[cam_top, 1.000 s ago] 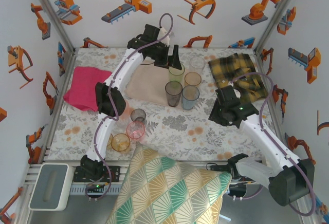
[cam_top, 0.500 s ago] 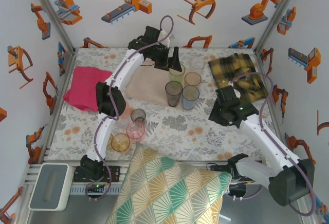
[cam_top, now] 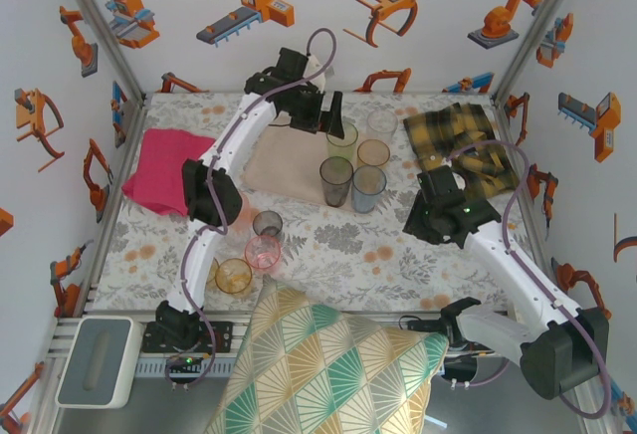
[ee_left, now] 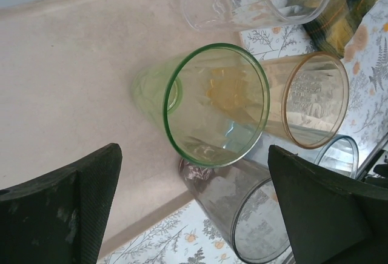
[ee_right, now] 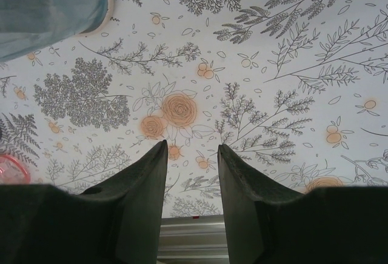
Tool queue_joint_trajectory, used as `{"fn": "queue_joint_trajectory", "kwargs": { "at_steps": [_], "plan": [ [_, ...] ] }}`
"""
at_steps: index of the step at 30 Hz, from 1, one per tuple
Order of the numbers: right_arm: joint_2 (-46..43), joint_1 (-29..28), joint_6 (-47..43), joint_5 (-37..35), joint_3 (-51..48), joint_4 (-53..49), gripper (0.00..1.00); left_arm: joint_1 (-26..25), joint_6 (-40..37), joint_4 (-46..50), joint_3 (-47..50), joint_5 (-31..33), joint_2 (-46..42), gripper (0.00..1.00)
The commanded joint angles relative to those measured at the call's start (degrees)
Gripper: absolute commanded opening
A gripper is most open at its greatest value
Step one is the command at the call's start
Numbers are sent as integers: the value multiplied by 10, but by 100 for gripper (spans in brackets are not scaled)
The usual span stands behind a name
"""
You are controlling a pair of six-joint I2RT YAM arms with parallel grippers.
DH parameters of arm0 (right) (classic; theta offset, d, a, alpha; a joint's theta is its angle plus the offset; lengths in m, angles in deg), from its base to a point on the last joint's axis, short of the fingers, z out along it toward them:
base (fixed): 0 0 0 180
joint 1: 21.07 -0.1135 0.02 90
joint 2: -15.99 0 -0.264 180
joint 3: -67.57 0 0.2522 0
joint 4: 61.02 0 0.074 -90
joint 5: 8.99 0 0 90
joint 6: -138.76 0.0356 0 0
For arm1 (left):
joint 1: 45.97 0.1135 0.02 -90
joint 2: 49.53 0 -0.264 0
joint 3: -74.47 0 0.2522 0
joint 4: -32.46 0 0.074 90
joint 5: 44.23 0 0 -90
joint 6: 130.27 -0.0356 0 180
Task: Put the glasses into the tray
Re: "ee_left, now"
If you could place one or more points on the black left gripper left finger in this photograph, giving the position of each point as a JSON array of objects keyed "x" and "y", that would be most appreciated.
[{"x": 45, "y": 215}]

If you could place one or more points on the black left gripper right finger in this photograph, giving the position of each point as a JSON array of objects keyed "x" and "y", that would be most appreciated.
[{"x": 333, "y": 221}]

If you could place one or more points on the blue plastic glass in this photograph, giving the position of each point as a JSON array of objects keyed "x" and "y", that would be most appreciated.
[{"x": 339, "y": 155}]

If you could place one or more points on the tall grey plastic glass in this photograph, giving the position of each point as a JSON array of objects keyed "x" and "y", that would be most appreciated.
[{"x": 218, "y": 197}]

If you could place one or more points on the pale amber plastic glass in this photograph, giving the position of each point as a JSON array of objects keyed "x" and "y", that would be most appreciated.
[{"x": 315, "y": 103}]

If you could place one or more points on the beige plastic tray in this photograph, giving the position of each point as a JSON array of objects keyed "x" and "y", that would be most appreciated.
[{"x": 60, "y": 79}]

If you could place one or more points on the green plastic glass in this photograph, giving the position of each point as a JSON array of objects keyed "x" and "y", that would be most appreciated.
[{"x": 145, "y": 85}]

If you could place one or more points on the tall clear plastic glass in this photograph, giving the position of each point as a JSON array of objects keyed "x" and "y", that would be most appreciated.
[{"x": 242, "y": 3}]

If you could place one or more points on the yellow black plaid shirt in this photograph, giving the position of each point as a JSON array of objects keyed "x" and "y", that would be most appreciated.
[{"x": 348, "y": 18}]

